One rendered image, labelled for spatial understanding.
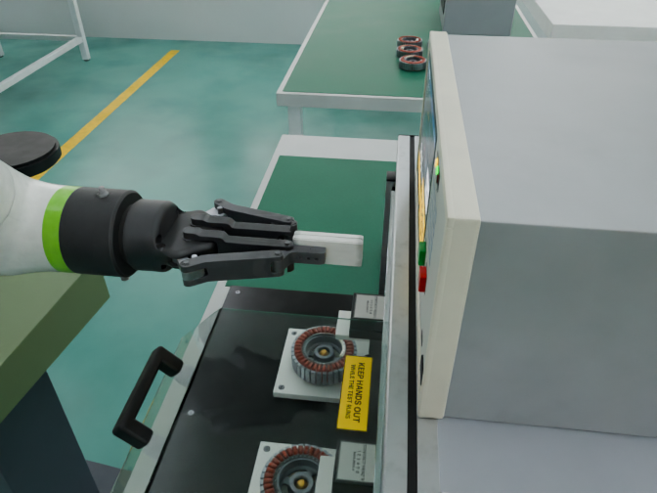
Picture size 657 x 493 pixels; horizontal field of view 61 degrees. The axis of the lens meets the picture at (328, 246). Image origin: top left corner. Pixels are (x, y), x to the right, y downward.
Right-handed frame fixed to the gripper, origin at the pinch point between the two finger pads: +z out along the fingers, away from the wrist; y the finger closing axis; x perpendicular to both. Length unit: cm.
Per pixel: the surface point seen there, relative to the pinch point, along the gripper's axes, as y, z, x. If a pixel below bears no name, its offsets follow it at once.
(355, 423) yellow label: 12.2, 4.2, -11.4
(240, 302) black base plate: -35, -22, -41
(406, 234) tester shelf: -12.9, 8.4, -6.3
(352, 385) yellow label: 7.7, 3.5, -11.4
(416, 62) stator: -184, 14, -39
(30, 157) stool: -127, -126, -62
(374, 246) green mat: -61, 4, -43
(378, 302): -21.6, 5.7, -25.7
